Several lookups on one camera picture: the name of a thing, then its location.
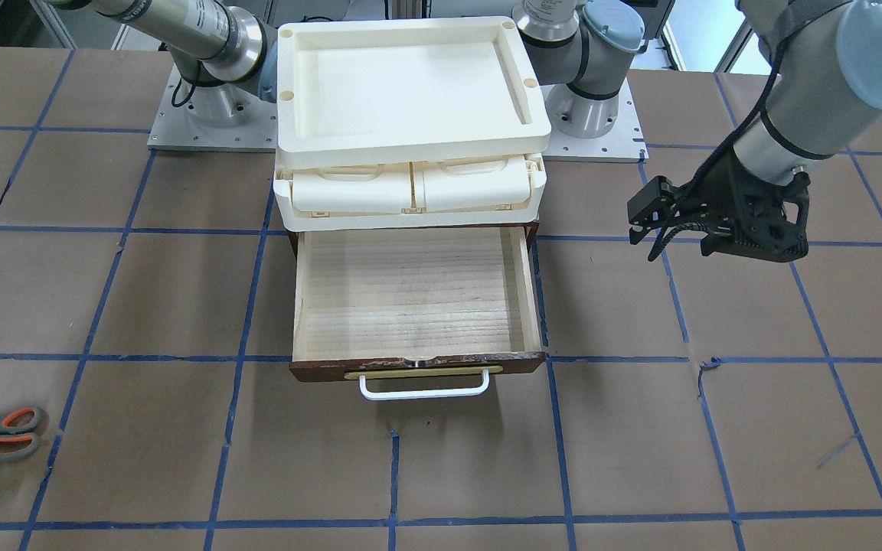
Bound cream plastic tray organizer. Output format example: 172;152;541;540
273;15;552;233

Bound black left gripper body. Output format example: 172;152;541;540
695;150;811;262

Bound wooden drawer with white handle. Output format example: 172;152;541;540
289;223;547;400

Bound grey orange handled scissors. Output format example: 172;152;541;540
0;407;44;461

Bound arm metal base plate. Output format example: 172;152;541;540
148;67;279;152
541;80;648;163

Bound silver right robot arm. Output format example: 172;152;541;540
0;1;276;425

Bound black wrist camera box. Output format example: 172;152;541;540
626;175;680;245

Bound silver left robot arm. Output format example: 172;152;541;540
511;1;882;262

